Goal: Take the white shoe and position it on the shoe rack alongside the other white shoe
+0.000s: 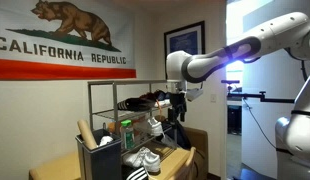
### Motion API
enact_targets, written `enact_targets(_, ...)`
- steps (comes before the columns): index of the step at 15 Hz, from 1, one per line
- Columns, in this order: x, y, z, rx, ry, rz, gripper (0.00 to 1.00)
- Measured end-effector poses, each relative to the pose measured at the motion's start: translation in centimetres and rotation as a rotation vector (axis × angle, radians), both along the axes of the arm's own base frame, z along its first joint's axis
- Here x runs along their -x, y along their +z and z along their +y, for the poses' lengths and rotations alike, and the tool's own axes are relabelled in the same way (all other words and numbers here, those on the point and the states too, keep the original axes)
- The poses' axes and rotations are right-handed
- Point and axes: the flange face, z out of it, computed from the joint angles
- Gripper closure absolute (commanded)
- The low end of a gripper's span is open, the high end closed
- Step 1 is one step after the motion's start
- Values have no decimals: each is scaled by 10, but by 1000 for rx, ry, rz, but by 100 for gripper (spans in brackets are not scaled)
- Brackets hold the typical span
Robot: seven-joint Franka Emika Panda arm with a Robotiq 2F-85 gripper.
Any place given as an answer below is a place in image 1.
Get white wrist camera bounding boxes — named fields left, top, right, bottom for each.
left=186, top=88, right=203, bottom=101

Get California Republic flag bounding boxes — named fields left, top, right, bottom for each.
left=0, top=0, right=136, bottom=81

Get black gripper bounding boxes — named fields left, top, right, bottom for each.
left=168, top=93, right=186, bottom=125

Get white sneaker on rack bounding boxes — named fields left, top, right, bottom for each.
left=147, top=117, right=163, bottom=136

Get black striped slide sandal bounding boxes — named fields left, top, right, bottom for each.
left=117, top=98, right=154, bottom=112

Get grey metal shoe rack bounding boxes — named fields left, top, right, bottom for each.
left=87, top=78, right=179, bottom=158

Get cardboard tube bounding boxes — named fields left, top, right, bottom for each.
left=77, top=120, right=97, bottom=150

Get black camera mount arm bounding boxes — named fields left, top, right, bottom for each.
left=221, top=80, right=295, bottom=104

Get dark shoes on top shelf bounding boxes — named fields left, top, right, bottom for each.
left=140, top=90, right=170, bottom=107

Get black striped shoe on table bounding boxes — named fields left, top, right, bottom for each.
left=122, top=166, right=149, bottom=180

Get green cap plastic bottle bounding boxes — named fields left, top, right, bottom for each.
left=121, top=120, right=135, bottom=150

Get dark grey bin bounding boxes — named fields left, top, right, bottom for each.
left=75, top=129, right=122, bottom=180

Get white sneaker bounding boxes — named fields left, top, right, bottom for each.
left=123, top=147, right=161, bottom=173
left=147, top=117, right=163, bottom=136

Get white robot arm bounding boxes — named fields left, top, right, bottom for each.
left=166, top=12, right=310, bottom=180

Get framed blue picture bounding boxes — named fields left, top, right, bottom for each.
left=163, top=20, right=206, bottom=79

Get white paper in bin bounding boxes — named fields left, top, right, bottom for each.
left=99, top=136, right=113, bottom=146

